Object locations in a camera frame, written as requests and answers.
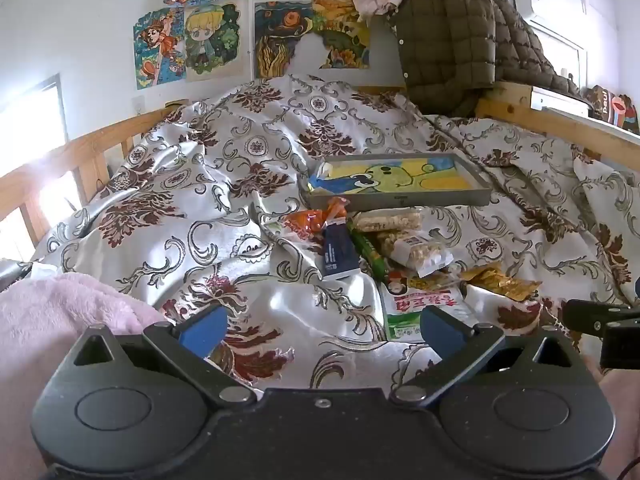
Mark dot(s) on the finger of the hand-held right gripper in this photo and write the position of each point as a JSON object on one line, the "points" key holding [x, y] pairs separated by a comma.
{"points": [[590, 316]]}

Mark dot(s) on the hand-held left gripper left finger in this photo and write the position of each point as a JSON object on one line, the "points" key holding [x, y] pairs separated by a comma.
{"points": [[202, 332]]}

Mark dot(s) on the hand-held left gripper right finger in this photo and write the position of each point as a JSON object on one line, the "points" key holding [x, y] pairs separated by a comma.
{"points": [[440, 332]]}

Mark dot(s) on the green and white drink pouch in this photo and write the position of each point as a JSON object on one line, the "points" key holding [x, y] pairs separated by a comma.
{"points": [[415, 317]]}

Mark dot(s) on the rice crisp snack packet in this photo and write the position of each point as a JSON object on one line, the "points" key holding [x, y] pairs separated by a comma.
{"points": [[387, 221], [420, 255]]}

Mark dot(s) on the yellow foil snack packet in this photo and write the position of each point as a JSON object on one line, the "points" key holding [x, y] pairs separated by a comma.
{"points": [[505, 285]]}

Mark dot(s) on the green snack tube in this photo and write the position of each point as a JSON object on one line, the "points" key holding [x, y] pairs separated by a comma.
{"points": [[370, 252]]}

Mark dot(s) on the dark blue snack packet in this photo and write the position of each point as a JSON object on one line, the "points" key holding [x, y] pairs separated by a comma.
{"points": [[339, 255]]}

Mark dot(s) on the grey tray with cartoon picture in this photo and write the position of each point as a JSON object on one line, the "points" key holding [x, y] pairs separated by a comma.
{"points": [[400, 195]]}

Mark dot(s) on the orange snack bag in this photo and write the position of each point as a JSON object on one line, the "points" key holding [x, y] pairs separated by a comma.
{"points": [[307, 225]]}

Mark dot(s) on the pink fleece blanket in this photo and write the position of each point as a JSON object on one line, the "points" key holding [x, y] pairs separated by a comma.
{"points": [[55, 320]]}

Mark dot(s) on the floral printed blanket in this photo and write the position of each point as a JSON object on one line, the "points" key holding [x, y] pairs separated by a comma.
{"points": [[200, 125]]}

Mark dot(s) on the white shelf board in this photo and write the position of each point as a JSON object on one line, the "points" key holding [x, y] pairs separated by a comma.
{"points": [[570, 105]]}

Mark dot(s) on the brown snack bag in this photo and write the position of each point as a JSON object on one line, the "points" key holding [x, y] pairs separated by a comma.
{"points": [[612, 105]]}

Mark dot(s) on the window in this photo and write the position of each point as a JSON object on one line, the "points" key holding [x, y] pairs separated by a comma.
{"points": [[30, 120]]}

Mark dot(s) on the olive puffer jacket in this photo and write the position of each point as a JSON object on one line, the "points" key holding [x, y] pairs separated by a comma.
{"points": [[450, 45]]}

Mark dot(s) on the white air conditioner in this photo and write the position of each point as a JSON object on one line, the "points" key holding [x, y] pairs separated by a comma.
{"points": [[547, 2]]}

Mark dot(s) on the wooden bed frame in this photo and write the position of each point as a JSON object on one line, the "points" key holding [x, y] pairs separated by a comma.
{"points": [[75, 152]]}

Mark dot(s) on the orange-haired girl blue wall poster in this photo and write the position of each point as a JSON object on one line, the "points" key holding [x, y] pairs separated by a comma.
{"points": [[157, 50]]}

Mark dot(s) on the blond figure wall poster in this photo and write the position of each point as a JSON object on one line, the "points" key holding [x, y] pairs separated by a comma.
{"points": [[212, 40]]}

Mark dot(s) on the swirly painted wall poster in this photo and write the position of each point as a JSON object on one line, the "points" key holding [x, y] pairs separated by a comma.
{"points": [[280, 30]]}

